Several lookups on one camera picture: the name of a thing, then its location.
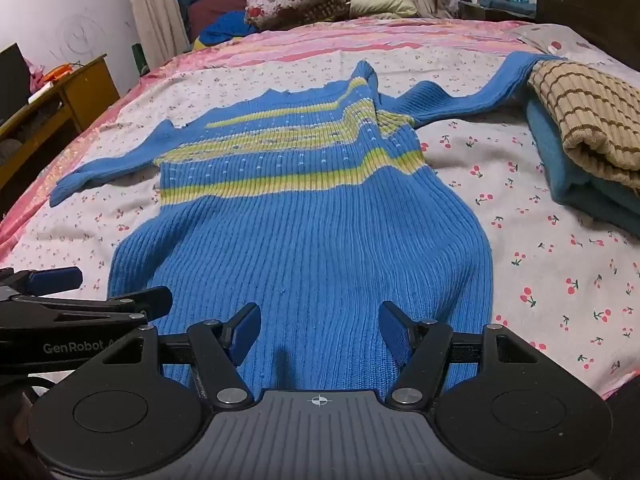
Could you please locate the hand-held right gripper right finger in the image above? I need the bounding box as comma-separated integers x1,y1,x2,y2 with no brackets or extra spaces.
377,301,543,408

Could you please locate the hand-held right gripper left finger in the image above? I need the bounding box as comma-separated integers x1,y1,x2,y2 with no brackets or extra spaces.
100,302,263,408

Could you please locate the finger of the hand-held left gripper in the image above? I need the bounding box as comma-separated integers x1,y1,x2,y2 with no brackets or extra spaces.
0,286,173,331
0,266,83,297

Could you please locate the blue yellow-striped knit sweater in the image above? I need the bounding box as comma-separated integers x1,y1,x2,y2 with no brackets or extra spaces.
49,51,568,406

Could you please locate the cherry print bedsheet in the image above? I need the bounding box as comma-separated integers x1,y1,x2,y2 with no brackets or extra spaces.
0,50,640,401

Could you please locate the white paper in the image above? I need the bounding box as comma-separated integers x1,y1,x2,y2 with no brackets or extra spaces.
27,84,58,105

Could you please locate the wooden desk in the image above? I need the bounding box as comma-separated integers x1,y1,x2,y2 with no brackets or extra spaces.
0,54,121,201

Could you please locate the dark monitor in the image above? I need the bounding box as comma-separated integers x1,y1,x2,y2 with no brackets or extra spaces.
0,42,32,123

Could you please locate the folded teal garment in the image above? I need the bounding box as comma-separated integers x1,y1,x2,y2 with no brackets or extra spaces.
522,97,640,238

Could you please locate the crumpled blue cloth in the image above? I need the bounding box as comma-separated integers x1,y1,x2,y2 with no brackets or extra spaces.
195,10,261,48

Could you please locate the pink striped blanket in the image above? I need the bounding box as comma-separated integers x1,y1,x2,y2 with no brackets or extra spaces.
0,16,566,261

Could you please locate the folded beige striped garment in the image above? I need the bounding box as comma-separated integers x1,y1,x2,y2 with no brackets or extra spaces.
527,60,640,191

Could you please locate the maroon sofa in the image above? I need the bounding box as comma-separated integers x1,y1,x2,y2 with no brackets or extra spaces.
187,0,396,43

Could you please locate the beige pillow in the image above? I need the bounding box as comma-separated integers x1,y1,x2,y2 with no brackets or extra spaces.
350,0,421,20

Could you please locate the brown checkered cloth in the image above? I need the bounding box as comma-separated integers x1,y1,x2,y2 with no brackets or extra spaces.
280,0,351,28

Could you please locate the dark nightstand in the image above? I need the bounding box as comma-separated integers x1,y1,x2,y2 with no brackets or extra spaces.
457,0,538,23

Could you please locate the spotted light pillow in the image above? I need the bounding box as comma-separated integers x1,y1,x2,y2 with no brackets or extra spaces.
505,22,640,73

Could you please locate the dull blue cloth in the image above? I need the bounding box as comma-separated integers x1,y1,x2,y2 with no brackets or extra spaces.
480,0,538,11

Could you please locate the dark wooden headboard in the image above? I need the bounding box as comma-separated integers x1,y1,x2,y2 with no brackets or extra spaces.
535,0,640,71

